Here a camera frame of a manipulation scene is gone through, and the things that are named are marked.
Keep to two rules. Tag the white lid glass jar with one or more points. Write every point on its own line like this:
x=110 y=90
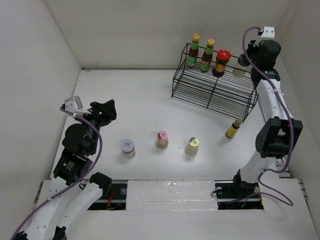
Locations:
x=128 y=148

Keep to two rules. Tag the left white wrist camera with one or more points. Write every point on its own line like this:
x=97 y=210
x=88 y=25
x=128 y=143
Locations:
x=73 y=105

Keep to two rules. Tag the small yellow brown bottle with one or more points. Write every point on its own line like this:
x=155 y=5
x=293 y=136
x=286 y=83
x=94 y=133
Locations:
x=231 y=132

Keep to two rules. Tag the pink cap spice shaker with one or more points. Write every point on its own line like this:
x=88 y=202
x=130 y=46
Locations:
x=162 y=140

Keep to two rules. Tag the red green sauce bottle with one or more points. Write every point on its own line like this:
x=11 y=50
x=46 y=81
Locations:
x=207 y=56

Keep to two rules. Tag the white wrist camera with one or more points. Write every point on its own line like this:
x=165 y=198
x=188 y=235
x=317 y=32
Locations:
x=73 y=105
x=267 y=33

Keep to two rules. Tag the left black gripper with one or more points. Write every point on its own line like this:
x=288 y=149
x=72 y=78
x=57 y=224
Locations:
x=105 y=112

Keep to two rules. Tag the black wire rack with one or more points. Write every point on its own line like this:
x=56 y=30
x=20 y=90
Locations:
x=228 y=95

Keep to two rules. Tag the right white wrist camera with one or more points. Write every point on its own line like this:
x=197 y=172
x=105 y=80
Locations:
x=267 y=33

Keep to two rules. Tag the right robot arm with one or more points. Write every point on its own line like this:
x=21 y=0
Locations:
x=279 y=135

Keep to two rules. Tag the yellow cap spice shaker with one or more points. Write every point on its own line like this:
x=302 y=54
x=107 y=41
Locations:
x=192 y=146

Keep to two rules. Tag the red lid dark jar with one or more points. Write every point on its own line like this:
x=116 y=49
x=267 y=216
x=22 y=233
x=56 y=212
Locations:
x=222 y=58

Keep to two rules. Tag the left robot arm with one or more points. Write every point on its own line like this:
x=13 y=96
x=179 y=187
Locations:
x=67 y=198

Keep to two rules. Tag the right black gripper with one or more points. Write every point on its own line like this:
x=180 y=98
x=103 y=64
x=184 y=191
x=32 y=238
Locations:
x=251 y=47

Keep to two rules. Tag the black cap spice shaker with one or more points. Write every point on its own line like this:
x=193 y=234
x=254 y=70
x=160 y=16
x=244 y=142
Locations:
x=241 y=66

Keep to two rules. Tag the green label sauce bottle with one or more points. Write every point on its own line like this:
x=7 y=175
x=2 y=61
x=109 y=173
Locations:
x=193 y=51

